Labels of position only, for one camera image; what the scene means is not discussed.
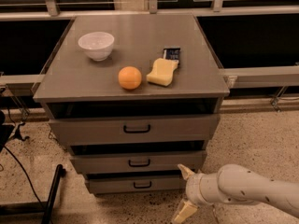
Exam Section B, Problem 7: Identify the grey top drawer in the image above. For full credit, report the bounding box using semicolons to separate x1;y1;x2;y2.
50;114;220;146

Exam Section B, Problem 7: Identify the black cable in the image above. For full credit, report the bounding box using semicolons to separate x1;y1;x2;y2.
0;143;48;210

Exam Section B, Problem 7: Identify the orange ball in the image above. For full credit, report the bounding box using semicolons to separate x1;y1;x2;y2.
118;66;142;90

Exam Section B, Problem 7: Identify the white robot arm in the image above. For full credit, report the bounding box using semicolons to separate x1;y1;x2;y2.
171;164;299;224

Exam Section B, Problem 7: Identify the black stand leg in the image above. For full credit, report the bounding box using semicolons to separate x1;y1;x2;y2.
0;164;66;224

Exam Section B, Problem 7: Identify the black clamp on left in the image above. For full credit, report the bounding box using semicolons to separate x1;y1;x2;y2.
0;111;28;152

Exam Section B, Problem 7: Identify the yellow sponge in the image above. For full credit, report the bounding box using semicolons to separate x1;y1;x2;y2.
146;58;178;87

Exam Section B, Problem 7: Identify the white ceramic bowl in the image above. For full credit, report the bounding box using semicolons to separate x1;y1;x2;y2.
78;32;115;61

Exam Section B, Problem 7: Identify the dark blue snack packet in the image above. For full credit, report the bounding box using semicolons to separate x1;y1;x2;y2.
163;48;180;64

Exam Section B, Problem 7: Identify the grey drawer cabinet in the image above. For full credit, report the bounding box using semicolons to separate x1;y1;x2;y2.
34;15;229;184

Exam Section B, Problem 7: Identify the grey drawer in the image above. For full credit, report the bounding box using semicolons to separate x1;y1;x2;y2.
70;151;206;174
50;114;220;146
86;174;186;194

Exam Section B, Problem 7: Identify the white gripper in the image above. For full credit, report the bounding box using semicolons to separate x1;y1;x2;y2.
171;164;206;224

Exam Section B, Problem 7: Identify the metal window railing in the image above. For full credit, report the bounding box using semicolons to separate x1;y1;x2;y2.
0;0;299;110

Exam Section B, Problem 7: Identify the grey bottom drawer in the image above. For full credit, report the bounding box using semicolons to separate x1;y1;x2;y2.
86;174;186;194

